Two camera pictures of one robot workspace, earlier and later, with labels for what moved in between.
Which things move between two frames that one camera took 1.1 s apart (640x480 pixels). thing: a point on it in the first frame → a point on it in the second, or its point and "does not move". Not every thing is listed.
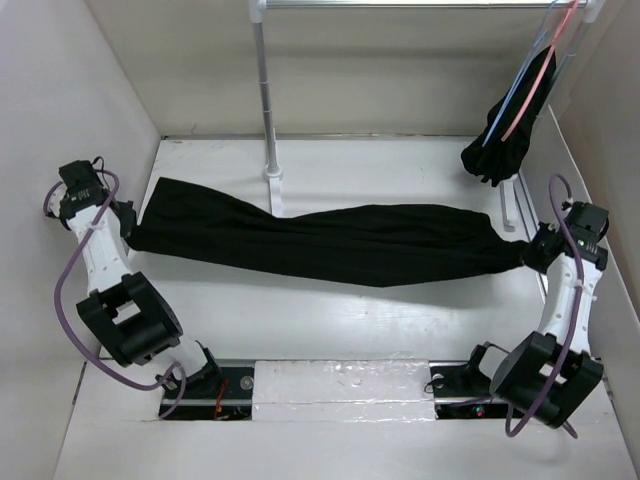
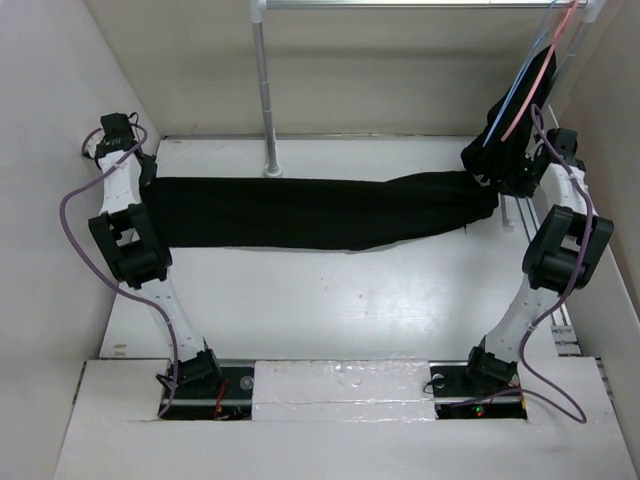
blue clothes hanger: (553, 9) does not move
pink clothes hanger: (542, 68) does not move
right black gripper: (532, 258) → (523, 189)
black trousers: (365, 244) → (211, 212)
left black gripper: (128, 217) → (148, 174)
